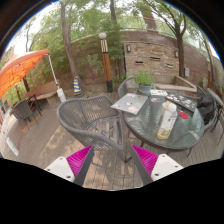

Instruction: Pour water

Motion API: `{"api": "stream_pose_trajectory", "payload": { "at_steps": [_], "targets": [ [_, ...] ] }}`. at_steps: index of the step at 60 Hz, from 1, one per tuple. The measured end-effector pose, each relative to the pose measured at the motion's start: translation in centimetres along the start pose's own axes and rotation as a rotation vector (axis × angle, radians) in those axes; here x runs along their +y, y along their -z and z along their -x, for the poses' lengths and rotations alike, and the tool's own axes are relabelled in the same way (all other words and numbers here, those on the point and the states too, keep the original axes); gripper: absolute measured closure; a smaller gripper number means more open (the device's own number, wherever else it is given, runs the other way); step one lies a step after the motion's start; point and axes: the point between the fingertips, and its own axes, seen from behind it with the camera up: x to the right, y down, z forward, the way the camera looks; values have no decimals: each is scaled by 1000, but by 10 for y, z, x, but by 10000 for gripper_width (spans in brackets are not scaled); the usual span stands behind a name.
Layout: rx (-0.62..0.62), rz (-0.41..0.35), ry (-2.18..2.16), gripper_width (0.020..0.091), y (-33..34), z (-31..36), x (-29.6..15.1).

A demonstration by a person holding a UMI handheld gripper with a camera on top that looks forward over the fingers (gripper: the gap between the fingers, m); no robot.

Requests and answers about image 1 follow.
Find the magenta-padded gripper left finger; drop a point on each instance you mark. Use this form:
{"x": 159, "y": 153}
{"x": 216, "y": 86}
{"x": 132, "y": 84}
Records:
{"x": 78, "y": 160}

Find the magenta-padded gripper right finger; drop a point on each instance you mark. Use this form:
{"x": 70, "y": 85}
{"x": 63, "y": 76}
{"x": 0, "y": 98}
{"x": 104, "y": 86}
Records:
{"x": 146, "y": 160}

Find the clear white-capped drink bottle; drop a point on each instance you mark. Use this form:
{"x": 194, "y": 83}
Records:
{"x": 166, "y": 123}

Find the grey mesh armchair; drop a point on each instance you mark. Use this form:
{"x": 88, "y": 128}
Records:
{"x": 86, "y": 115}
{"x": 122, "y": 87}

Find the flat round red coaster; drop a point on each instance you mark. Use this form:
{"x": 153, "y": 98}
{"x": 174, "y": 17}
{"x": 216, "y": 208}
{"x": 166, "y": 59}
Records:
{"x": 184, "y": 115}

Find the white cup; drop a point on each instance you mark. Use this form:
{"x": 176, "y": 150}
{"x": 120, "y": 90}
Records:
{"x": 164, "y": 104}

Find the silver laptop with stickers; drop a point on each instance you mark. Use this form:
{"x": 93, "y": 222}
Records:
{"x": 130, "y": 103}

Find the small blue printed card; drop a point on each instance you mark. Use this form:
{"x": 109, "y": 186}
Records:
{"x": 155, "y": 99}

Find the black laptop with stickers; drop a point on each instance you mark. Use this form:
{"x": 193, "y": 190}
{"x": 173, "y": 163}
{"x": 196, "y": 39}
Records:
{"x": 181, "y": 101}

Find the white sticker-covered book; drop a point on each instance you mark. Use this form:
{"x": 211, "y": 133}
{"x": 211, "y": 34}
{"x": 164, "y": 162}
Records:
{"x": 158, "y": 92}

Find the blue yellow striped cone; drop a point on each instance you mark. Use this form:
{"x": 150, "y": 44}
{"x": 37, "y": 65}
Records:
{"x": 77, "y": 87}

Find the grey wicker patio chair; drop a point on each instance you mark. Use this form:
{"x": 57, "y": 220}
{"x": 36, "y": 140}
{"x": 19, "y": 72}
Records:
{"x": 23, "y": 111}

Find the wooden bench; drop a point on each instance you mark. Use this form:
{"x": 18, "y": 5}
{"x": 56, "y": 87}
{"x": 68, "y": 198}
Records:
{"x": 43, "y": 91}

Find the green plant in blue pot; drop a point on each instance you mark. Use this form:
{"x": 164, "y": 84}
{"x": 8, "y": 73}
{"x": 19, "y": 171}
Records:
{"x": 144, "y": 81}

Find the grey chair under jacket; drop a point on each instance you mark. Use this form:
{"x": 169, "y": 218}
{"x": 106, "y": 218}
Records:
{"x": 213, "y": 116}

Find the orange patio umbrella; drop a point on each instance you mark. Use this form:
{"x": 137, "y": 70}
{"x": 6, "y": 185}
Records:
{"x": 20, "y": 68}

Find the black metal frame chair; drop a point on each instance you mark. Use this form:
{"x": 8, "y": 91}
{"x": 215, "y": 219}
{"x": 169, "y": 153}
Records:
{"x": 220, "y": 113}

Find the grey wall utility box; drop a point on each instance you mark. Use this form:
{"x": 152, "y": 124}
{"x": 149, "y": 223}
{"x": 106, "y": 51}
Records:
{"x": 186, "y": 72}

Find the striped wooden globe lamp post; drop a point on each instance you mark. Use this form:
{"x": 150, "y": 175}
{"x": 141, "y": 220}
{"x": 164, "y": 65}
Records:
{"x": 106, "y": 63}

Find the black wall lantern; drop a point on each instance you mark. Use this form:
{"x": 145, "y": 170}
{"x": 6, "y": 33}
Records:
{"x": 128, "y": 48}
{"x": 176, "y": 53}

